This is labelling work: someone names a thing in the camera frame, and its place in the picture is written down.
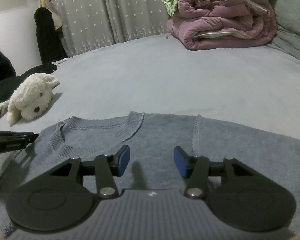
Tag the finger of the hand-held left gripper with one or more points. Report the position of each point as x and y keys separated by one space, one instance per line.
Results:
x=27 y=137

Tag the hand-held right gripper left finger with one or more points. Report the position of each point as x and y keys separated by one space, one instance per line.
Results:
x=122 y=161

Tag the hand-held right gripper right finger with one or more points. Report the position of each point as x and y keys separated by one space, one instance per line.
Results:
x=180 y=162

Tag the grey knitted sweater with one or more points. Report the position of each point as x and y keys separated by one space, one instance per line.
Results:
x=165 y=135

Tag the white plush dog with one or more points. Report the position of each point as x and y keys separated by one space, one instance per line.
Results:
x=30 y=95

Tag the black clothing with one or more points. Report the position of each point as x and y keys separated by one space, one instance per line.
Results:
x=5 y=90

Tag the grey bed sheet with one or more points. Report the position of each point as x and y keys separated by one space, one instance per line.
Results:
x=140 y=80

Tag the black hanging garment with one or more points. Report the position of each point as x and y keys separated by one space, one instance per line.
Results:
x=47 y=37

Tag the beige hanging bag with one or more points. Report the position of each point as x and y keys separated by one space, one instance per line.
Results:
x=57 y=21

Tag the wooden coat rack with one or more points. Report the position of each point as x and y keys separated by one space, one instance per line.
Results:
x=41 y=1

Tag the grey star-patterned curtain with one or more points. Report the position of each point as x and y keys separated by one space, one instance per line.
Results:
x=102 y=12

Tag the folded mauve quilt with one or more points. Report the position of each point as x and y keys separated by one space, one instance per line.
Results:
x=215 y=17

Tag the grey quilted blanket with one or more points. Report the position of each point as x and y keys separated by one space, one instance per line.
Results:
x=295 y=17

